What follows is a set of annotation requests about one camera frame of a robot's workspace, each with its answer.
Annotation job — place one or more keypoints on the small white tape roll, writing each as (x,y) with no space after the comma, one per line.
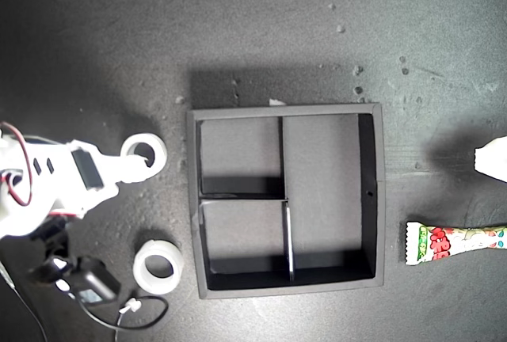
(158,148)

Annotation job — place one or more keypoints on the printed snack bar wrapper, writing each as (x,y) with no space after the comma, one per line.
(439,245)

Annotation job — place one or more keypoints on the large white tape roll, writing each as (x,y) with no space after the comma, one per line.
(140,274)

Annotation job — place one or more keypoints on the black tray with wells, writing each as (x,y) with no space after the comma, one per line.
(321,183)

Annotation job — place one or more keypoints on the small white paper scrap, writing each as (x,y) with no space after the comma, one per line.
(277,101)

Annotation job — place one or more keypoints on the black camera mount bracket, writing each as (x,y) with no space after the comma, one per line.
(53,239)

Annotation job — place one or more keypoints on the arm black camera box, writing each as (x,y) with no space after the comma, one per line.
(95,282)

